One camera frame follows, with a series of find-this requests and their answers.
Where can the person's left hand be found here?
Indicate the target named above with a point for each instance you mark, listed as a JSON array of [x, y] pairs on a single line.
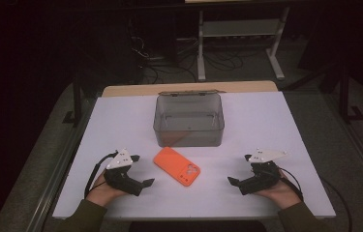
[[103, 191]]

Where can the clear grey plastic box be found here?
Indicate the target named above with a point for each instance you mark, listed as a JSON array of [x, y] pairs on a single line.
[[188, 125]]

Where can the white metal desk frame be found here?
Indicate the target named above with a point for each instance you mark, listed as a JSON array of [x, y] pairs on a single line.
[[240, 28]]

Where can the person's right hand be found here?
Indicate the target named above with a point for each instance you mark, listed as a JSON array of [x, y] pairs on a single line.
[[282, 193]]

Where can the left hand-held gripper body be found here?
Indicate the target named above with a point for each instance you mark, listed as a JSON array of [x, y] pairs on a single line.
[[122, 179]]

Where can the orange phone case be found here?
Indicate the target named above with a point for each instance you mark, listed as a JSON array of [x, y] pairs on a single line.
[[172, 162]]

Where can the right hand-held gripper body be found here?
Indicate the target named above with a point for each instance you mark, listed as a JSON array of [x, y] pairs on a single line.
[[261, 179]]

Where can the black metal stand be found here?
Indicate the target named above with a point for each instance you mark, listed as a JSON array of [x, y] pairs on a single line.
[[344, 93], [77, 96]]

